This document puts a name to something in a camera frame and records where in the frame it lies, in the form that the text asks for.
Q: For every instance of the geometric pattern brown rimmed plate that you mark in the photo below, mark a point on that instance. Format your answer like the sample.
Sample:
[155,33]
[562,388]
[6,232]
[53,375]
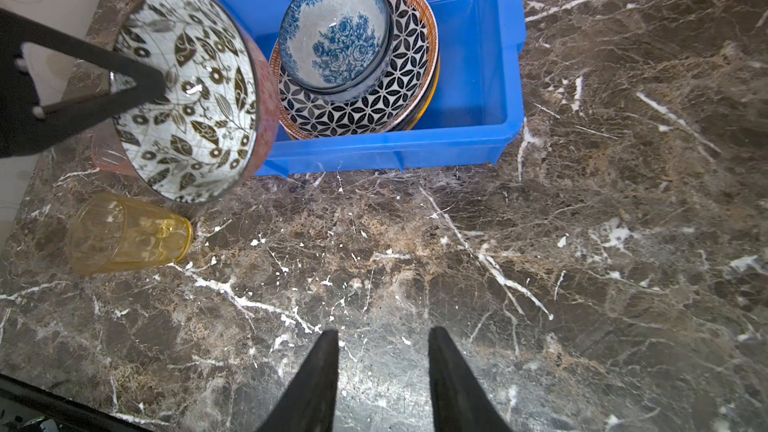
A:
[415,52]

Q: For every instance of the pink transparent cup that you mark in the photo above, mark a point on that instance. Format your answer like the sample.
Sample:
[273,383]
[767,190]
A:
[107,152]

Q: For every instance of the blue plastic bin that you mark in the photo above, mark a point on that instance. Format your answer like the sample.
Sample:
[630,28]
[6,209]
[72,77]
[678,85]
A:
[476,111]

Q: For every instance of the yellow transparent cup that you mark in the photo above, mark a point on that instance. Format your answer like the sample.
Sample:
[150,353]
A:
[113,233]

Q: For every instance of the brown leaf pattern bowl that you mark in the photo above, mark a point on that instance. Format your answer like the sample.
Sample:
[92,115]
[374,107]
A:
[217,119]

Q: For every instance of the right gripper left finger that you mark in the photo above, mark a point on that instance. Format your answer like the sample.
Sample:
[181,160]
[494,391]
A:
[308,402]

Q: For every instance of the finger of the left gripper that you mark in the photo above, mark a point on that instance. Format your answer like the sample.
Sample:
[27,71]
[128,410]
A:
[28,128]
[17,30]

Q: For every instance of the yellow rimmed polka dot plate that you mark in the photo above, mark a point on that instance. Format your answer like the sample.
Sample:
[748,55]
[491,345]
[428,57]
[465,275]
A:
[418,110]

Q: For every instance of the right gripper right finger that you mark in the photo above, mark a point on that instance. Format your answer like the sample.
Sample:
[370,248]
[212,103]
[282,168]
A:
[458,401]

